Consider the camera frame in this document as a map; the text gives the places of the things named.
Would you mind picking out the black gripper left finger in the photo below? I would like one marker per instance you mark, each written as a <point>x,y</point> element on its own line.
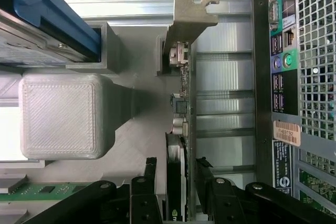
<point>143,208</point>

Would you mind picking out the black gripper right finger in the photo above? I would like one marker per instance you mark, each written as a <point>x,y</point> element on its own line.
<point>220,203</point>

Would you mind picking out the green RAM stick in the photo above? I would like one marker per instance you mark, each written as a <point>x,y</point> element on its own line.
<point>52,190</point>

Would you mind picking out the orange barcode sticker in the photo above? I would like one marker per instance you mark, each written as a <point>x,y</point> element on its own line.
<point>286,132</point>

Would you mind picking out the grey printed parts rack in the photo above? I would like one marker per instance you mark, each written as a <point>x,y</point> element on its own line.
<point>65,116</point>

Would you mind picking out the black PC case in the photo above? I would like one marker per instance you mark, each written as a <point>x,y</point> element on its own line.
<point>261,77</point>

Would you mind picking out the hard disk with blue bracket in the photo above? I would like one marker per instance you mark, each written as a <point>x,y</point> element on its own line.
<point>52,11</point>

